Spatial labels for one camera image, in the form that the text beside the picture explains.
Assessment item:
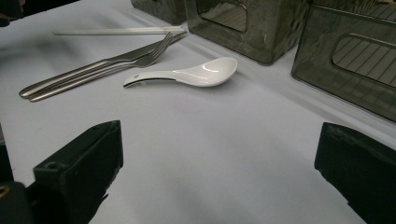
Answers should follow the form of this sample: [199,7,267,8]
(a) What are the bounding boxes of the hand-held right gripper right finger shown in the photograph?
[314,121,396,224]

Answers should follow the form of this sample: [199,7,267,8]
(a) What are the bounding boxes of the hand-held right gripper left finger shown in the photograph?
[26,119,124,224]

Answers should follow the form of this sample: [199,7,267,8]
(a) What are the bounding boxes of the steel table knife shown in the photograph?
[18,31,188,100]

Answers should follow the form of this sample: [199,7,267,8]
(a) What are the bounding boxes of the smoky transparent plastic bin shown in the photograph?
[130,0,188,26]
[184,0,310,65]
[290,0,396,123]

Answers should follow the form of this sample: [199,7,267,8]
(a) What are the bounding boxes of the white chopstick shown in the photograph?
[90,25,185,33]
[53,28,186,36]

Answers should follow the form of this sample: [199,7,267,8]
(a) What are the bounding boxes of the white ceramic spoon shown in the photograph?
[123,56,238,89]

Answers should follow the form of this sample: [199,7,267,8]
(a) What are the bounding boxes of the white table cover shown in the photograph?
[0,0,396,224]

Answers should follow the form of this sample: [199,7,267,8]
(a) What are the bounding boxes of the steel fork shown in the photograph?
[28,32,174,103]

